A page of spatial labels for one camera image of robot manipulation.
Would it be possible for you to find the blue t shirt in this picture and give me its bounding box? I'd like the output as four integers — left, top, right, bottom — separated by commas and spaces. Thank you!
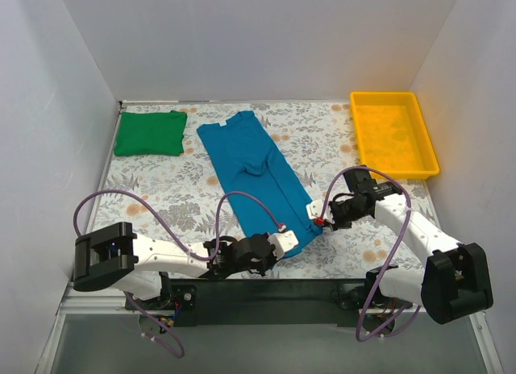
197, 110, 322, 258

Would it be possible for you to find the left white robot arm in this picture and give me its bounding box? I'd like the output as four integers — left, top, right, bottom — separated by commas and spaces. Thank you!
73, 222, 285, 310

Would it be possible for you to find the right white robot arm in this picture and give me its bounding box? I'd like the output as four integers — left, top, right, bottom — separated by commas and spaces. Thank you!
317, 166, 493, 324

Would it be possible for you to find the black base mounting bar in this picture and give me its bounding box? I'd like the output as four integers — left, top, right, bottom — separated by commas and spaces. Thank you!
124, 277, 414, 329

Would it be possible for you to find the yellow plastic bin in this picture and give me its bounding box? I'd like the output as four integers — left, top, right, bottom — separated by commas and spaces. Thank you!
350, 91, 440, 180

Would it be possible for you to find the floral table mat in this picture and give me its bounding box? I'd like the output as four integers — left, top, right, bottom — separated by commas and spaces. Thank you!
90, 102, 439, 279

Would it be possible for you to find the folded green t shirt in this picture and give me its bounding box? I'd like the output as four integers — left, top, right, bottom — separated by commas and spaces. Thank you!
114, 110, 187, 156

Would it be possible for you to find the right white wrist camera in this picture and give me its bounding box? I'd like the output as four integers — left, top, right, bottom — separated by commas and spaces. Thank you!
306, 199, 335, 226

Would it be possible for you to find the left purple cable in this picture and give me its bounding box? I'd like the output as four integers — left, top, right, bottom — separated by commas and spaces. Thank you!
72, 189, 288, 359

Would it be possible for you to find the aluminium frame rail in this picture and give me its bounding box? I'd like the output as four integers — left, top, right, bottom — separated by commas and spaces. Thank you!
56, 279, 485, 315

